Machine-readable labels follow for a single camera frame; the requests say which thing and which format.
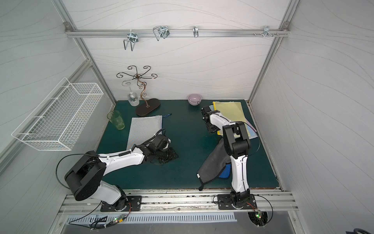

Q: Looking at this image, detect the teal mesh document bag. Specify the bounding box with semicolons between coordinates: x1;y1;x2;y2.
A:
208;105;259;139

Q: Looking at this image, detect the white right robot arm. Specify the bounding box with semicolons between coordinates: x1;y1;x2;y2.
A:
201;106;251;207

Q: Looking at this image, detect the dark oval stand base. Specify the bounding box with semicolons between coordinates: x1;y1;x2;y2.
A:
116;65;161;117

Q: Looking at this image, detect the hanging wine glass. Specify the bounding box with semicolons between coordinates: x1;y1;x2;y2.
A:
122;81;140;107

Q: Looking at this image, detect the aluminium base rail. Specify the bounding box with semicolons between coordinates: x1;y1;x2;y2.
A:
58;189;299;215

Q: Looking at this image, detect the white vent strip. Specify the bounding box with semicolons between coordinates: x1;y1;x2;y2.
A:
66;212;237;225

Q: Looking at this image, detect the metal hook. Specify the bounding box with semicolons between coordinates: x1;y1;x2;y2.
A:
253;26;279;38
153;26;170;41
123;32;138;51
192;26;199;38

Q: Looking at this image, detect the grey blue microfibre cloth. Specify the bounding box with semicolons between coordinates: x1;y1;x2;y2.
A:
197;139;231;191

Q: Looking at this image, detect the lilac ceramic bowl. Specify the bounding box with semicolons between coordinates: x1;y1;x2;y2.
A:
188;94;202;106

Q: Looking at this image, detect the green plastic cup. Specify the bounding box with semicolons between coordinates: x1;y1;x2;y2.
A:
107;110;125;130

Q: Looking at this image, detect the white wire basket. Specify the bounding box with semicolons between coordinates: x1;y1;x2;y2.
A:
11;78;103;151

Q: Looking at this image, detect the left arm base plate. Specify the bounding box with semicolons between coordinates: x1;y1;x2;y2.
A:
100;196;142;212

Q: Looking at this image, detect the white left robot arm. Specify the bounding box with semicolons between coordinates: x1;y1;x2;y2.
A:
64;134;179;211

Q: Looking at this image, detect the aluminium top cross rail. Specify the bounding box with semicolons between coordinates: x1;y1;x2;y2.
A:
65;28;291;39

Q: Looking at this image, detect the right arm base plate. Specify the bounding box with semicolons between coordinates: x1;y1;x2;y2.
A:
213;194;258;210

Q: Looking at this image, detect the yellow mesh document bag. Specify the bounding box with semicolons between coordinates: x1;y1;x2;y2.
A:
212;101;252;138

